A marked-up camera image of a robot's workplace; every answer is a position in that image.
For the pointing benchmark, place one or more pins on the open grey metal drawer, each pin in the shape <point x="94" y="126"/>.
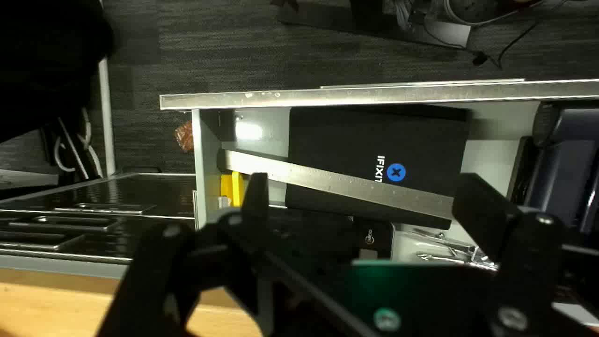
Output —
<point x="549" y="126"/>

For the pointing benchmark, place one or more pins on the black box with blue sticker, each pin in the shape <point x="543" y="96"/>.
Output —
<point x="414" y="147"/>

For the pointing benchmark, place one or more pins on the orange object on floor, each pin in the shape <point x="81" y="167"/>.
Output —
<point x="184" y="137"/>

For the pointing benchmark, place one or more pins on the metal tools in drawer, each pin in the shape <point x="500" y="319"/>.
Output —
<point x="423" y="246"/>

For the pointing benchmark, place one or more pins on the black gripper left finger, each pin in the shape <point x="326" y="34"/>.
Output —
<point x="174" y="265"/>

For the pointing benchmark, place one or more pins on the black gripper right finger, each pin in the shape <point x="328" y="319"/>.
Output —
<point x="526" y="246"/>

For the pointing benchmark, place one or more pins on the yellow object in drawer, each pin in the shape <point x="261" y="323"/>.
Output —
<point x="231" y="190"/>

